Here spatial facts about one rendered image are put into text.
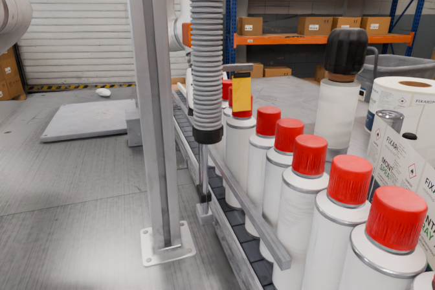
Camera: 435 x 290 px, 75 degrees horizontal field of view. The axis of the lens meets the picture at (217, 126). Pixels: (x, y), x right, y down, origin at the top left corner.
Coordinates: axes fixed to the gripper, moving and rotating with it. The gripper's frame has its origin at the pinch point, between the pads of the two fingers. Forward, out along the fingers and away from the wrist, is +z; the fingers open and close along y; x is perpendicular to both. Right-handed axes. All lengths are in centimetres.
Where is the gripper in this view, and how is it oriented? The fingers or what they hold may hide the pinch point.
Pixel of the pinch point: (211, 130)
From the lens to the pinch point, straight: 68.4
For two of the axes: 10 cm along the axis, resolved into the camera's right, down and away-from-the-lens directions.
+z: 1.1, 9.9, 0.5
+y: 9.5, -1.1, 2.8
